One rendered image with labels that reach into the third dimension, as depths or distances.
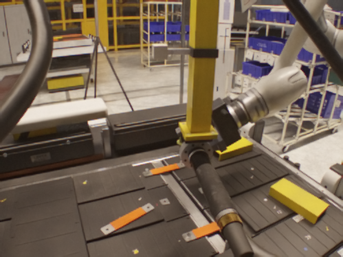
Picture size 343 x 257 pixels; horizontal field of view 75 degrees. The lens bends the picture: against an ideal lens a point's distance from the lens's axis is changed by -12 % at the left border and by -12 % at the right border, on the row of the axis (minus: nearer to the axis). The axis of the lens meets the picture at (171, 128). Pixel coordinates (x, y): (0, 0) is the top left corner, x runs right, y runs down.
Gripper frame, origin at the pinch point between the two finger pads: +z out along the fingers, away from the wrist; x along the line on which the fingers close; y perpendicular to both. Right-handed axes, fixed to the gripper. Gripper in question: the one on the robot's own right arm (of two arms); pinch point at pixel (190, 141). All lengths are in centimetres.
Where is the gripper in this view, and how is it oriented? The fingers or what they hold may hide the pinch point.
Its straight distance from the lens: 71.6
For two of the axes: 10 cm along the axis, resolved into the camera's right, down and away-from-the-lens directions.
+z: -8.6, 5.0, 0.8
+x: 4.8, 7.5, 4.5
